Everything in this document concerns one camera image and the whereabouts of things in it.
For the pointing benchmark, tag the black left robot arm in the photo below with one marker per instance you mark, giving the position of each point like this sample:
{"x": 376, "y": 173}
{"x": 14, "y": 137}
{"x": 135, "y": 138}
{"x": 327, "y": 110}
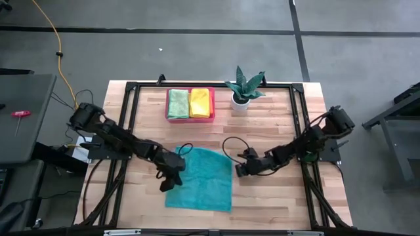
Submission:
{"x": 115, "y": 136}

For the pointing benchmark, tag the green microfiber towel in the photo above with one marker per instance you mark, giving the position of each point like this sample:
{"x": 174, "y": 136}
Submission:
{"x": 178, "y": 104}

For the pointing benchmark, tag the white plant pot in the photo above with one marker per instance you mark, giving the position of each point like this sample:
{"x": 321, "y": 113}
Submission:
{"x": 240, "y": 105}

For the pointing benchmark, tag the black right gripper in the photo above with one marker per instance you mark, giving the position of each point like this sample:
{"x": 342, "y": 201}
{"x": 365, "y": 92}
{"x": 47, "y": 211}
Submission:
{"x": 256, "y": 162}

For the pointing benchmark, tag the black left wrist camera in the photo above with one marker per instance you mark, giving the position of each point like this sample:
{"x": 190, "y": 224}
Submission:
{"x": 169, "y": 184}

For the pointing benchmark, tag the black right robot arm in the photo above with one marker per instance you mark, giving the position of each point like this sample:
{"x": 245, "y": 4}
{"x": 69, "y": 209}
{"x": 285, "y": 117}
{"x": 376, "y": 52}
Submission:
{"x": 308, "y": 141}

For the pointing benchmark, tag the pink plastic bin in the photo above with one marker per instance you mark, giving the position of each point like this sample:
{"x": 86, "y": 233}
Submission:
{"x": 197, "y": 121}

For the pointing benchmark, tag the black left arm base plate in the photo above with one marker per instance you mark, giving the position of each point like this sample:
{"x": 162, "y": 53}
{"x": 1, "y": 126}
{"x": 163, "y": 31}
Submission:
{"x": 98, "y": 154}

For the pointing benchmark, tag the silver metal bracket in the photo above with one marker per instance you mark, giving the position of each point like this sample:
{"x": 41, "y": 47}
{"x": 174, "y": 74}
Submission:
{"x": 122, "y": 232}
{"x": 305, "y": 233}

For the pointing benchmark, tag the grey side table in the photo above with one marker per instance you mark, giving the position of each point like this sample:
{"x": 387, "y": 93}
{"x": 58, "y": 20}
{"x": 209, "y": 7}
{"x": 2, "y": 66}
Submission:
{"x": 29, "y": 98}

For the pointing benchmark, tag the teal microfiber towel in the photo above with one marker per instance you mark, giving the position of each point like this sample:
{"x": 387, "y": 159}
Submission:
{"x": 203, "y": 183}

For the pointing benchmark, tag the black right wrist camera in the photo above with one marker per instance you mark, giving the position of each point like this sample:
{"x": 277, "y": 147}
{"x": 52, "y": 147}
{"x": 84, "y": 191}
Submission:
{"x": 240, "y": 170}

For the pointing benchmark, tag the green snake plant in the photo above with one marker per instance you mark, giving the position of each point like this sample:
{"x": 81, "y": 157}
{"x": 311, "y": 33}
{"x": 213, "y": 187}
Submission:
{"x": 244, "y": 86}

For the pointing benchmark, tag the white power box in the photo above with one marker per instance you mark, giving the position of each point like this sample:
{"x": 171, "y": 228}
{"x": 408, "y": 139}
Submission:
{"x": 78, "y": 152}

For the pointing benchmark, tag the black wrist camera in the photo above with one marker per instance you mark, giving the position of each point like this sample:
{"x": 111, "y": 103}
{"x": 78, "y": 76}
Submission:
{"x": 169, "y": 184}
{"x": 240, "y": 170}

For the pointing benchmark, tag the black aluminium table frame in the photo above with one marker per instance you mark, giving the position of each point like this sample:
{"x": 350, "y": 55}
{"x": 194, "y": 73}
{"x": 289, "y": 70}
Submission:
{"x": 151, "y": 85}

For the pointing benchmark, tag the grey metal cart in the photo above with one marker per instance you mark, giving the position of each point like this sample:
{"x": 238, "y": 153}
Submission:
{"x": 393, "y": 137}

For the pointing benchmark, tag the yellow microfiber towel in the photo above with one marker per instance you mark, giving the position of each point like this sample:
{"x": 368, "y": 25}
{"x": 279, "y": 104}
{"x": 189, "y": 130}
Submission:
{"x": 199, "y": 103}

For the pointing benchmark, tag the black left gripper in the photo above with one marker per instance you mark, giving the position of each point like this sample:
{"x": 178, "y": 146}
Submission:
{"x": 170, "y": 162}

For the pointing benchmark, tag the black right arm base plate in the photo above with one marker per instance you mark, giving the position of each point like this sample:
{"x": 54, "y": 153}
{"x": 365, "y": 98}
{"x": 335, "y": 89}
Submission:
{"x": 329, "y": 154}

